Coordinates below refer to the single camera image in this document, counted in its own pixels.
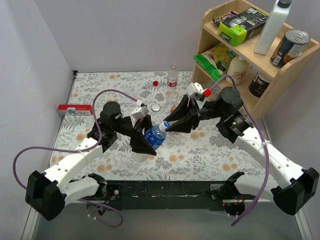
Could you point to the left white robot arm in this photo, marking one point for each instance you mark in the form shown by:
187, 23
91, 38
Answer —
48, 192

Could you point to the clear jar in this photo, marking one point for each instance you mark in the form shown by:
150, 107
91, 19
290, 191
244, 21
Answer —
172, 97

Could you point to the blue label water bottle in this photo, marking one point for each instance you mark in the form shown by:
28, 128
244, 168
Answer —
155, 137

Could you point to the white tall bottle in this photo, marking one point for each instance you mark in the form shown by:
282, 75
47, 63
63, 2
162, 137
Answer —
273, 24

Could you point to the red toothpaste box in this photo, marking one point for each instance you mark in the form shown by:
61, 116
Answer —
75, 109

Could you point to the silver jar lid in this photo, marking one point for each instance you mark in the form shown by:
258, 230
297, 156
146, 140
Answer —
155, 107

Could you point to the red label water bottle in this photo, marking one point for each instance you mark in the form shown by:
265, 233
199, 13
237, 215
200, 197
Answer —
172, 76

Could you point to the black jar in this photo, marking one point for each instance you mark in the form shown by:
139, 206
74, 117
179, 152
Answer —
259, 84

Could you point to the orange juice bottle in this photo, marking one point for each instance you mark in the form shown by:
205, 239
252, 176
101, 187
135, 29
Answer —
174, 106

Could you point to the black base frame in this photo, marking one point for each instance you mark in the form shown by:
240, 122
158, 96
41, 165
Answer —
172, 195

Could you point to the green chip bag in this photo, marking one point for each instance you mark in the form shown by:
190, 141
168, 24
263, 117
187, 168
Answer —
216, 61

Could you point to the green black box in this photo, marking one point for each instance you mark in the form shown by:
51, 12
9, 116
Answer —
242, 27

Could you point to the snack packet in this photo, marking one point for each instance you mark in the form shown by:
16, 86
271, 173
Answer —
218, 20

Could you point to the red bottle cap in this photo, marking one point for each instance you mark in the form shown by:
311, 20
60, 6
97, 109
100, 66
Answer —
155, 83

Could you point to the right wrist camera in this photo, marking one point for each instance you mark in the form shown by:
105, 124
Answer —
196, 91

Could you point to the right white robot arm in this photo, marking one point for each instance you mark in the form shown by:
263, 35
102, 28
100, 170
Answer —
287, 184

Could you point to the cream round bottle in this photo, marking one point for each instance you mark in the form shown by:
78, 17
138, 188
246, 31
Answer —
237, 69

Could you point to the tin can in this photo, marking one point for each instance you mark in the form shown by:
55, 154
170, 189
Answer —
291, 45

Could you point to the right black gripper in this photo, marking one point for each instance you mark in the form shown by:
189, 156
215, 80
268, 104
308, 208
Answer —
196, 114

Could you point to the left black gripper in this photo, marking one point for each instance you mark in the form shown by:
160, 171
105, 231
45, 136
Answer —
136, 132

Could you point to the wooden shelf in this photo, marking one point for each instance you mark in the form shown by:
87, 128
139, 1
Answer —
281, 78

